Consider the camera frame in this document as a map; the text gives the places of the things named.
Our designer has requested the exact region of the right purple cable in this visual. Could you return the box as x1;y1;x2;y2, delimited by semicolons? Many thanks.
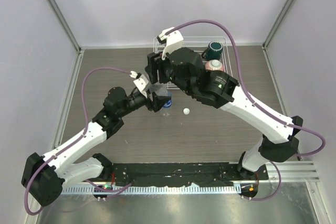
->
167;19;327;202

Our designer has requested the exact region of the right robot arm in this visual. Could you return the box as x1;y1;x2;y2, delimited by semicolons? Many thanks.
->
145;47;303;179

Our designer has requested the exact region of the pink patterned bowl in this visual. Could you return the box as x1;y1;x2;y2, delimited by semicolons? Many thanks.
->
205;59;224;72

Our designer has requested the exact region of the blue labelled plastic bottle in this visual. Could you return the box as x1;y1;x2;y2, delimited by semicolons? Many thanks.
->
160;91;172;116

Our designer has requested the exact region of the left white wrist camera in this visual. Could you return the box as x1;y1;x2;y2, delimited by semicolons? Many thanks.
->
130;71;150;98

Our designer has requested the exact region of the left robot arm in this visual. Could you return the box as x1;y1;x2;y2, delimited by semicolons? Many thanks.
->
22;87;171;207

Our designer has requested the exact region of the slotted cable duct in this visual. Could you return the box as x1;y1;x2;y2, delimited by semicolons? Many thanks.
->
61;184;241;196

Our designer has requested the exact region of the white wire dish rack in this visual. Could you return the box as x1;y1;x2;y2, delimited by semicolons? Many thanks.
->
153;36;233;90

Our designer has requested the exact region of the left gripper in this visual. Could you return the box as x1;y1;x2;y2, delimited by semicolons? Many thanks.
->
118;84;171;118

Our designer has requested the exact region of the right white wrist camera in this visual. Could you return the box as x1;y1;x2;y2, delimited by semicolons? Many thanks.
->
157;27;184;60

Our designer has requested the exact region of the clear unlabelled plastic bottle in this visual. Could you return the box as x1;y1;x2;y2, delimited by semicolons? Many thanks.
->
150;83;168;96

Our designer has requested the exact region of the white bottle cap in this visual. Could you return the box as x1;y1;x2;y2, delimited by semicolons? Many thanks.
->
183;108;190;115

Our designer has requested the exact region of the purple cable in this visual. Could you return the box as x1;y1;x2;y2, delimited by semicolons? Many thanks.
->
167;19;327;202
23;67;137;216

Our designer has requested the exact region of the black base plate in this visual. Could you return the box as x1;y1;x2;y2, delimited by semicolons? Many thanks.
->
80;161;270;187

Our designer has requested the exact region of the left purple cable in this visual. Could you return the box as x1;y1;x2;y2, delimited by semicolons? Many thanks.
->
23;67;137;216

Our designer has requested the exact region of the dark green mug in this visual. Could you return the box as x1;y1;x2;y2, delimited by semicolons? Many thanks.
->
201;41;223;61

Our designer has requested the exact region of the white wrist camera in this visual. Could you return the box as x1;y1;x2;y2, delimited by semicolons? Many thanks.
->
130;71;150;98
157;27;184;60

